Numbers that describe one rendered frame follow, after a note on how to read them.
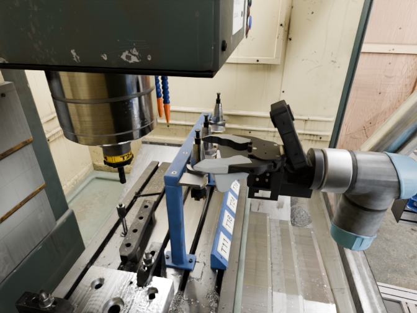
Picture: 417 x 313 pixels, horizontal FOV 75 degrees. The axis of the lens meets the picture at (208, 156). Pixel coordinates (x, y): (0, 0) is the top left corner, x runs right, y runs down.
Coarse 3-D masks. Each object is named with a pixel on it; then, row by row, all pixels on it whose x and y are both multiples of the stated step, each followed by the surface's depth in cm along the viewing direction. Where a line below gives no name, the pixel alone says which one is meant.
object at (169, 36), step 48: (0, 0) 28; (48, 0) 27; (96, 0) 26; (144, 0) 25; (192, 0) 25; (0, 48) 31; (48, 48) 29; (96, 48) 28; (144, 48) 27; (192, 48) 27
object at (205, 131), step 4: (204, 128) 78; (208, 128) 78; (204, 132) 78; (208, 132) 78; (200, 136) 80; (204, 136) 79; (204, 144) 80; (208, 144) 80; (212, 144) 81; (204, 148) 80; (208, 148) 80
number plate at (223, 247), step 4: (220, 232) 88; (220, 236) 86; (224, 236) 88; (220, 240) 85; (224, 240) 87; (228, 240) 89; (220, 244) 84; (224, 244) 86; (228, 244) 88; (220, 248) 83; (224, 248) 84; (228, 248) 86; (220, 252) 82; (224, 252) 83; (228, 252) 85; (224, 256) 82
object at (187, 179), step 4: (184, 176) 69; (188, 176) 69; (192, 176) 69; (196, 176) 69; (200, 176) 69; (204, 176) 69; (180, 180) 68; (184, 180) 68; (188, 180) 68; (192, 180) 68; (196, 180) 68; (200, 180) 68; (204, 180) 68; (180, 184) 67; (184, 184) 67; (188, 184) 66; (192, 184) 66; (196, 184) 66; (200, 184) 66; (204, 184) 67
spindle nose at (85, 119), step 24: (48, 72) 37; (72, 72) 35; (72, 96) 37; (96, 96) 37; (120, 96) 38; (144, 96) 41; (72, 120) 39; (96, 120) 38; (120, 120) 40; (144, 120) 42; (96, 144) 40
